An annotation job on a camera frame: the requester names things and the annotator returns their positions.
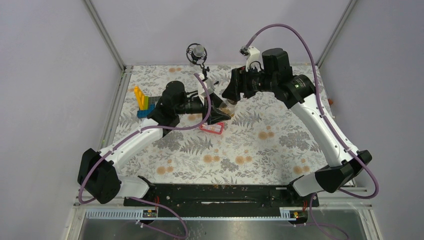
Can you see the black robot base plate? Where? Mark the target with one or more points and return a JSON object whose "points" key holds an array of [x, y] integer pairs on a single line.
{"points": [[175, 194]]}

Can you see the white pill bottle orange label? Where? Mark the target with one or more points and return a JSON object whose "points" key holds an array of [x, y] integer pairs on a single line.
{"points": [[231, 112]]}

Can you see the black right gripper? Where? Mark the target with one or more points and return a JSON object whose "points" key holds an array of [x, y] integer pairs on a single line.
{"points": [[239, 84]]}

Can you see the blue lego block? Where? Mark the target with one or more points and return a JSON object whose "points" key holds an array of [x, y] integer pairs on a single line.
{"points": [[141, 114]]}

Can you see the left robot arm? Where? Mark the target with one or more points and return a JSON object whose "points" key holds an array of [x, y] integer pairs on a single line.
{"points": [[99, 170]]}

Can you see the floral patterned mat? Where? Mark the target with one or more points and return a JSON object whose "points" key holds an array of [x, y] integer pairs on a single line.
{"points": [[264, 142]]}

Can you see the grey lego baseplate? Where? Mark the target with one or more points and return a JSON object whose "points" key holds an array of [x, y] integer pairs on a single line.
{"points": [[153, 100]]}

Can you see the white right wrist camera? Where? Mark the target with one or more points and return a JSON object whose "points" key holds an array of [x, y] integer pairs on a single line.
{"points": [[252, 55]]}

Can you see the black microphone tripod stand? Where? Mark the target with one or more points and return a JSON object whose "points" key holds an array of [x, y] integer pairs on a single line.
{"points": [[204, 77]]}

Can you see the grey microphone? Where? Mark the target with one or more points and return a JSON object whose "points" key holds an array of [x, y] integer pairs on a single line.
{"points": [[196, 54]]}

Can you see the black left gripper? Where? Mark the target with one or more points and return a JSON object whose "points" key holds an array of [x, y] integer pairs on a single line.
{"points": [[216, 115]]}

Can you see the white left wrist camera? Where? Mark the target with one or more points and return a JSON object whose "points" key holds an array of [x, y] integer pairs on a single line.
{"points": [[205, 88]]}

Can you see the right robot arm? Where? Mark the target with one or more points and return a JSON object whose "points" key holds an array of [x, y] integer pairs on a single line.
{"points": [[270, 71]]}

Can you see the yellow lego block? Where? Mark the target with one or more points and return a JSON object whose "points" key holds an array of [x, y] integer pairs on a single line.
{"points": [[141, 98]]}

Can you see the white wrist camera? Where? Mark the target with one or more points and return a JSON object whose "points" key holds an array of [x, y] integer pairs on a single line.
{"points": [[252, 55], [205, 88]]}

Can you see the red pill organizer box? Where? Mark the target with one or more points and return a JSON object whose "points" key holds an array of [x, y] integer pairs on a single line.
{"points": [[217, 128]]}

